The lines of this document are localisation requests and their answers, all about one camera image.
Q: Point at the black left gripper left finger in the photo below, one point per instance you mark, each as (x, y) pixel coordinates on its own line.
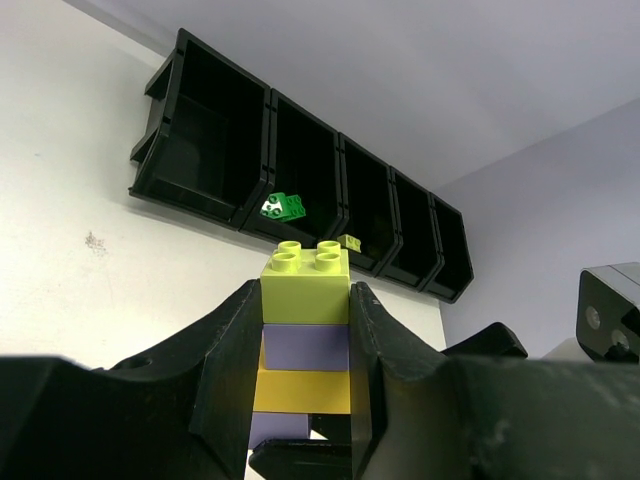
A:
(179, 410)

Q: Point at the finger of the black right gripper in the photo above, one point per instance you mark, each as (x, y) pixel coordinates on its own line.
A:
(326, 454)
(495, 340)

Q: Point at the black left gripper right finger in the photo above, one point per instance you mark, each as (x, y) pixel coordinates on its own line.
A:
(420, 414)

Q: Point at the purple lego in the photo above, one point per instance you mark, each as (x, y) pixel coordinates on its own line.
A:
(269, 425)
(306, 347)

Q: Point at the yellow curved lego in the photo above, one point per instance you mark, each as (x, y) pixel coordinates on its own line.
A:
(302, 392)

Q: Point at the lime lego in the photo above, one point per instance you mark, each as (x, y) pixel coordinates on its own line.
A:
(306, 286)

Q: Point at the lime lego brick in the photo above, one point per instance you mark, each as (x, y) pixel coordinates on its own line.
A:
(350, 242)

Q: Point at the dark green lego brick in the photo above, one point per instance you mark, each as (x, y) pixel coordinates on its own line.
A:
(295, 207)

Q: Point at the green lego in tray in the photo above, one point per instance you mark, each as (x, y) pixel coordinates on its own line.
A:
(276, 206)

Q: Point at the black compartment tray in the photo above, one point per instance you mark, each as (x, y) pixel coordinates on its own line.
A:
(219, 141)

